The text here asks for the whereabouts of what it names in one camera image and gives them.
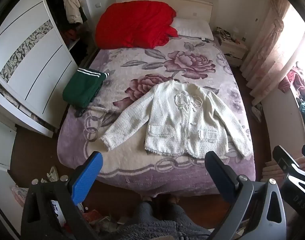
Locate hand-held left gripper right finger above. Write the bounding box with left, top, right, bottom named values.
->
left=204, top=151, right=287, bottom=240

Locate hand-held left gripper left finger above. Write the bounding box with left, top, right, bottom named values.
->
left=20, top=151, right=104, bottom=240

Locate white tweed jacket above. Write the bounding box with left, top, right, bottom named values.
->
left=100, top=80, right=254, bottom=159

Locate dark red clothes pile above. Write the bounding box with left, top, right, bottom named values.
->
left=61, top=29, right=80, bottom=42

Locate crumpled white paper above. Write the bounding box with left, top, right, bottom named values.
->
left=41, top=166, right=59, bottom=183

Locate red packet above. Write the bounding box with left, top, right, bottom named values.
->
left=83, top=209, right=103, bottom=225

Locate white slipper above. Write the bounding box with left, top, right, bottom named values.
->
left=251, top=102, right=263, bottom=123

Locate floral purple blanket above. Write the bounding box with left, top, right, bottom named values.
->
left=57, top=40, right=256, bottom=197

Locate pink floor item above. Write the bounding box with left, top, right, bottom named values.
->
left=10, top=185, right=29, bottom=203

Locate pink garment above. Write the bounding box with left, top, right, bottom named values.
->
left=278, top=67, right=305, bottom=93

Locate green garment with white stripes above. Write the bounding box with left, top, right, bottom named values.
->
left=63, top=67, right=110, bottom=110

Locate pink patterned curtain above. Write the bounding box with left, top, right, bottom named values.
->
left=240, top=0, right=303, bottom=105

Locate cream nightstand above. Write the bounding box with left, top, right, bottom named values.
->
left=219, top=36, right=248, bottom=67

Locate white wardrobe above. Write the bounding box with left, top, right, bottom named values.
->
left=0, top=0, right=79, bottom=138

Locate nightstand clutter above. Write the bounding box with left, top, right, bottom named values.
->
left=215, top=26, right=246, bottom=43

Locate white pillow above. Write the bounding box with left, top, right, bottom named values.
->
left=171, top=18, right=214, bottom=41

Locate red quilt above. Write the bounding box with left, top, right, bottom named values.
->
left=95, top=1, right=178, bottom=50

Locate cream bed headboard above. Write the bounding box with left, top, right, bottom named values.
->
left=116, top=0, right=215, bottom=28

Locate beige hanging coat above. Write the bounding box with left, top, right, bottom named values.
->
left=58, top=0, right=83, bottom=25

